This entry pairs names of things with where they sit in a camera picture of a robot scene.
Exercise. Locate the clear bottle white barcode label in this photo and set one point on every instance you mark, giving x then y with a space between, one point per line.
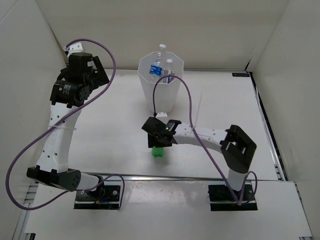
168 71

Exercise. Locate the white zip tie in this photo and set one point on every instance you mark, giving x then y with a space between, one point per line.
197 113

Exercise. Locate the aluminium table edge rail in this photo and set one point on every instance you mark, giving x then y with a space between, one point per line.
161 178

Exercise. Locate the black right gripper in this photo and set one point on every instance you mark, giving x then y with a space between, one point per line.
152 142

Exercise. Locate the white foam board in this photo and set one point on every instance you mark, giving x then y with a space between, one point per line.
175 210

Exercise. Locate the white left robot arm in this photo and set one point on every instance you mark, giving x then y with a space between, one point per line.
71 90

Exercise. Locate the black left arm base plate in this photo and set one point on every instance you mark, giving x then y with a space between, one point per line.
107 196

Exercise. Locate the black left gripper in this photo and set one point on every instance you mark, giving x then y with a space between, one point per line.
99 77

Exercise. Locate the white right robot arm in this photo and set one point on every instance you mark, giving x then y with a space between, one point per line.
237 148

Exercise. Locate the clear bottle blue label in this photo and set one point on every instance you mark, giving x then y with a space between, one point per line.
156 67

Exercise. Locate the green plastic soda bottle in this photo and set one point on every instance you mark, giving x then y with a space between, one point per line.
157 152

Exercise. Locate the white octagonal plastic bin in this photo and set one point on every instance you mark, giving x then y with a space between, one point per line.
161 97

